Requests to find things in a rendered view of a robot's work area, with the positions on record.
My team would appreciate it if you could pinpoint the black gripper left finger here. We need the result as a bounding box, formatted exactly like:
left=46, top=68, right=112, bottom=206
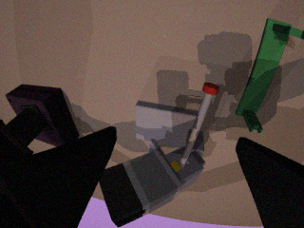
left=0, top=126, right=117, bottom=228

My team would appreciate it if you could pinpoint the grey tapered pin with red cap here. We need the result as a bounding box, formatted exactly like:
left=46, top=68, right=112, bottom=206
left=180, top=83, right=219, bottom=168

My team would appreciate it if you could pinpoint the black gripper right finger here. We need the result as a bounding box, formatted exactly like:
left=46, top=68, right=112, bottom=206
left=236, top=137, right=304, bottom=228

